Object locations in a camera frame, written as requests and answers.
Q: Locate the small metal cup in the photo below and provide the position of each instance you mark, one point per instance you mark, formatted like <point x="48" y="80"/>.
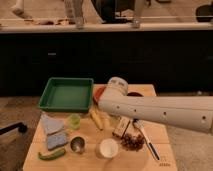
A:
<point x="77" y="145"/>

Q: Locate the white cup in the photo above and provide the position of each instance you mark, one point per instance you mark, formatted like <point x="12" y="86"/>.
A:
<point x="108" y="148"/>

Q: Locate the black bowl with fruit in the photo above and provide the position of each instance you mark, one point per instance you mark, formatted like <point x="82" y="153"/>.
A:
<point x="135" y="94"/>

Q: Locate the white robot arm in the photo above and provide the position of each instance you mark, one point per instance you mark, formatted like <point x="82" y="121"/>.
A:
<point x="188" y="112"/>

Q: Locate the wooden table board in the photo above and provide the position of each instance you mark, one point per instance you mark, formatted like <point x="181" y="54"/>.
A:
<point x="91" y="160"/>

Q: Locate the green pepper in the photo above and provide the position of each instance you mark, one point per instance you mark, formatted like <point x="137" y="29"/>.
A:
<point x="57" y="154"/>

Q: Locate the black chair base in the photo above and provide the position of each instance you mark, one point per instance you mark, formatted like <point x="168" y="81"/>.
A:
<point x="21" y="127"/>

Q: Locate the grey folded cloth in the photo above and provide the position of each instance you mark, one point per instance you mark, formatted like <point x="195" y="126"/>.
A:
<point x="51" y="125"/>

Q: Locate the brown and white box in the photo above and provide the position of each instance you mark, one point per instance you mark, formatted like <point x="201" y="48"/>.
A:
<point x="121" y="127"/>

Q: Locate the green plastic tray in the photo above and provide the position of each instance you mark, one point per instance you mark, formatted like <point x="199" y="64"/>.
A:
<point x="67" y="95"/>

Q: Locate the green plastic cup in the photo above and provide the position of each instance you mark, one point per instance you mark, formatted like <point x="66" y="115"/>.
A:
<point x="74" y="121"/>

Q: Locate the orange bowl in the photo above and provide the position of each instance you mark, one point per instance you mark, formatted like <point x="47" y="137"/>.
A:
<point x="98" y="93"/>

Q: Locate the bunch of dark grapes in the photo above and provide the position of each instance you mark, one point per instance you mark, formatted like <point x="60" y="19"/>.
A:
<point x="131" y="142"/>

